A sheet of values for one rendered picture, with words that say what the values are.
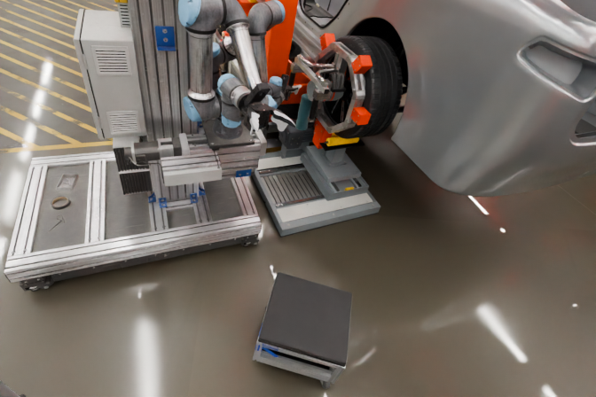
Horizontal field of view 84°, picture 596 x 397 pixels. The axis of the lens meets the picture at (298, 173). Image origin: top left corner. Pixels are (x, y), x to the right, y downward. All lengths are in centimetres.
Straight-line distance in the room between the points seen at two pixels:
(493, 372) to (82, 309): 223
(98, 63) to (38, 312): 128
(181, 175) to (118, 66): 52
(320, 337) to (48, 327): 132
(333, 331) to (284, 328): 23
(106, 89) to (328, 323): 142
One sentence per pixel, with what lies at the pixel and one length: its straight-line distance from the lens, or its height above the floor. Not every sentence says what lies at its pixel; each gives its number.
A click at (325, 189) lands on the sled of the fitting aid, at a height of 16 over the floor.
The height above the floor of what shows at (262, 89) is 132.
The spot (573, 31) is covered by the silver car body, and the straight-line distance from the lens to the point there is 162.
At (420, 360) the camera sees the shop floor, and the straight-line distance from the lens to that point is 220.
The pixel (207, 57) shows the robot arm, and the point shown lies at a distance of 146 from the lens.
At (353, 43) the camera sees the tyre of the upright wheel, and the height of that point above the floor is 115.
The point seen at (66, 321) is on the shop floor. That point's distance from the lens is 214.
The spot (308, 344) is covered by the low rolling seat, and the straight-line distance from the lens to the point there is 163.
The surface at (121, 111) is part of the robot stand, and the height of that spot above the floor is 91.
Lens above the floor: 182
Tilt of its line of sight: 41 degrees down
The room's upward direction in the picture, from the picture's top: 14 degrees clockwise
